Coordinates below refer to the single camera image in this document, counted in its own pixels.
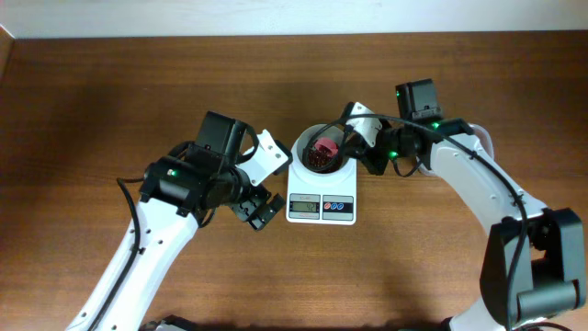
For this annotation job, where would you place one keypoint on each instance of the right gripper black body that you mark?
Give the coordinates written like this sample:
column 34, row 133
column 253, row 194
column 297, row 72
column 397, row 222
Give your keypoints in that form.
column 376, row 157

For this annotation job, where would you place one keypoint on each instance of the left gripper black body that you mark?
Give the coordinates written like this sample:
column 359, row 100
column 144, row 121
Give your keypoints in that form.
column 243, row 200

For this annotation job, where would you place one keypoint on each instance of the pink measuring scoop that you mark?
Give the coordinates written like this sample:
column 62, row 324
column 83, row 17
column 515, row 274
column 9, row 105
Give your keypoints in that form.
column 326, row 146

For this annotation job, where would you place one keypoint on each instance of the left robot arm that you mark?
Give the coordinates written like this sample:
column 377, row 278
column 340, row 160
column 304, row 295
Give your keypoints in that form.
column 159, row 229

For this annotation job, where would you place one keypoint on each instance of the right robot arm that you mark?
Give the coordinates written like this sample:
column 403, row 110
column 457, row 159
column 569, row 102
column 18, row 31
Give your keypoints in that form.
column 534, row 265

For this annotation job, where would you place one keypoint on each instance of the white digital kitchen scale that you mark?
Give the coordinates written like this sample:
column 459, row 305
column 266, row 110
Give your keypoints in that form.
column 321, row 200

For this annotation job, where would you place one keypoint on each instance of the beans in white bowl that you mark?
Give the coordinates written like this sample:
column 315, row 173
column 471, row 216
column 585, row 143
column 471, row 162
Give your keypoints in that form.
column 322, row 161

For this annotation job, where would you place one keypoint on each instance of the white round bowl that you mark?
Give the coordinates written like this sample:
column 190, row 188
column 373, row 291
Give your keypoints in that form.
column 348, row 166

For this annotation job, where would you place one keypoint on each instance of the clear plastic bean container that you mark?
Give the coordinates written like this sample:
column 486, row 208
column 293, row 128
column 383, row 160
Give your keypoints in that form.
column 486, row 143

